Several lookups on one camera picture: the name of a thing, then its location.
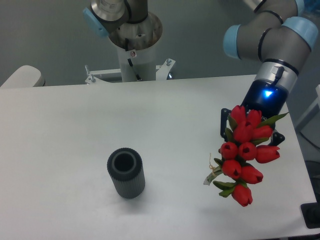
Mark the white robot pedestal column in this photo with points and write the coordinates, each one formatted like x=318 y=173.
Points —
x=137 y=65

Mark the white metal base bracket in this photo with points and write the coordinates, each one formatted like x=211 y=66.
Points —
x=161 y=72

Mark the black device at table edge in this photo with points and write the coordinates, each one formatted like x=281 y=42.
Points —
x=311 y=215

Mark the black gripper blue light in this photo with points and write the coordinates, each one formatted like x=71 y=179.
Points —
x=261 y=96

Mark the red tulip bouquet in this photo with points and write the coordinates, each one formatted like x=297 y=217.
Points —
x=248 y=137

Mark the dark grey ribbed vase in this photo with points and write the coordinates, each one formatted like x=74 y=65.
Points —
x=125 y=167

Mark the white furniture frame right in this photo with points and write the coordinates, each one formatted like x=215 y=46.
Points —
x=307 y=116

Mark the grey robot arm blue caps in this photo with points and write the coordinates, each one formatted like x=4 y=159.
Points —
x=278 y=36

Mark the beige chair back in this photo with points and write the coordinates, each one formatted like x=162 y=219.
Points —
x=25 y=76

